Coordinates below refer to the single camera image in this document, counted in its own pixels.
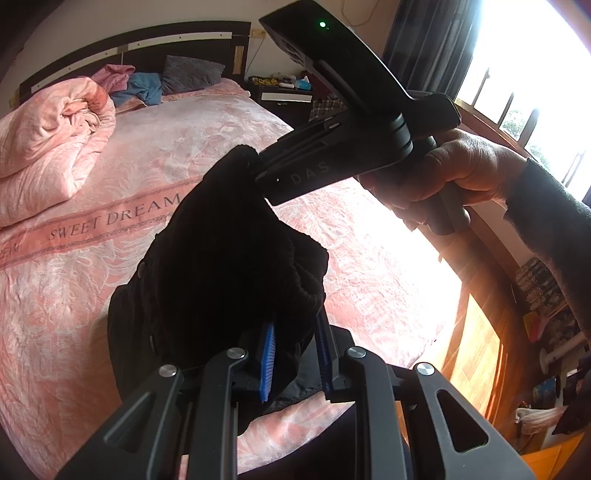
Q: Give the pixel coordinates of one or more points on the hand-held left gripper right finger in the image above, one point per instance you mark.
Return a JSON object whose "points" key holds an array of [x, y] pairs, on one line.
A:
{"points": [[324, 360]]}

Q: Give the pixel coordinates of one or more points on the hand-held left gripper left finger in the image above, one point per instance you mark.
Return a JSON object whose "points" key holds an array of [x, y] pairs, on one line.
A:
{"points": [[268, 364]]}

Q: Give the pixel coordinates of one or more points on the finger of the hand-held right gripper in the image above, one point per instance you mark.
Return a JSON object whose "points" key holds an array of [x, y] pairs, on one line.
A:
{"points": [[300, 143]]}

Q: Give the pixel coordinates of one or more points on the black quilted pants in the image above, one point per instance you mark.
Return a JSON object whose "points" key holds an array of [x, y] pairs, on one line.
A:
{"points": [[221, 258]]}

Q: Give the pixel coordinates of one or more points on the person's right forearm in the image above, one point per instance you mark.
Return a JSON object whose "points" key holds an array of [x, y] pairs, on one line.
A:
{"points": [[549, 221]]}

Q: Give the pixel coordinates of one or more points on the person's right hand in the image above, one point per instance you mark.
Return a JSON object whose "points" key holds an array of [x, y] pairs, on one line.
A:
{"points": [[461, 170]]}

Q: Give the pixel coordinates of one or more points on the plaid cloth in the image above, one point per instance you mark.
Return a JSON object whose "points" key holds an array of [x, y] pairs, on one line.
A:
{"points": [[323, 108]]}

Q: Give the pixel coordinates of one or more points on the dark nightstand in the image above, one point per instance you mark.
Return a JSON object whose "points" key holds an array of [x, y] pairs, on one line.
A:
{"points": [[281, 97]]}

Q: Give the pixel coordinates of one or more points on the teal tissue box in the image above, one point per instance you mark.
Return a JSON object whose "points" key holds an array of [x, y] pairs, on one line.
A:
{"points": [[302, 83]]}

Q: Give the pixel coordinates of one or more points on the yellow patterned item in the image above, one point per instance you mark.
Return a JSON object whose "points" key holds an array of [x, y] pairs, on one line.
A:
{"points": [[265, 82]]}

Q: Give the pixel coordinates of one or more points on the dark patterned curtain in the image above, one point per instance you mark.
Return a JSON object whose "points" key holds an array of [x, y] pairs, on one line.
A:
{"points": [[429, 41]]}

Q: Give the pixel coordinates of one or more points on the grey pillow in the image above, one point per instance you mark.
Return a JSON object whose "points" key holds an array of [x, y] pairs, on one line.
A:
{"points": [[189, 74]]}

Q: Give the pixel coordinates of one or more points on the blue garment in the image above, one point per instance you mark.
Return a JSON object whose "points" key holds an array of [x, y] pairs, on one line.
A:
{"points": [[143, 90]]}

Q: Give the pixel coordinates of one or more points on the dark wooden headboard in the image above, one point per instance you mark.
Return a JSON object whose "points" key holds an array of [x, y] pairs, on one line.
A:
{"points": [[138, 53]]}

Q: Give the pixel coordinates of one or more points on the bed with pink sheet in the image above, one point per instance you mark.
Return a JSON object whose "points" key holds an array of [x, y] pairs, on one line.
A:
{"points": [[92, 300]]}

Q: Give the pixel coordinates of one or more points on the pink garment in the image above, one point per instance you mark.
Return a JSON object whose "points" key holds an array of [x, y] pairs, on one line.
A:
{"points": [[115, 74]]}

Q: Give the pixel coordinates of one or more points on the white plastic bag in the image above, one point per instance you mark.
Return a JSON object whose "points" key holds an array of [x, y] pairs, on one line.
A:
{"points": [[533, 417]]}

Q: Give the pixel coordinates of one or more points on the cluttered low shelf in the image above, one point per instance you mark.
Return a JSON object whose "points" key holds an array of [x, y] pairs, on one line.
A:
{"points": [[549, 314]]}

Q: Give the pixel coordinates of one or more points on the rolled pink quilt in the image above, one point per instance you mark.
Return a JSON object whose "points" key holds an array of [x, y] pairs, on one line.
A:
{"points": [[46, 138]]}

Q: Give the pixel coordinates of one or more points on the wall socket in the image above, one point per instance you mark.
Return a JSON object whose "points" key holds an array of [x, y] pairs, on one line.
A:
{"points": [[257, 33]]}

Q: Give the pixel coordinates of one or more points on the window with wooden frame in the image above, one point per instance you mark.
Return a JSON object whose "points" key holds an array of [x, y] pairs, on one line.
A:
{"points": [[531, 69]]}

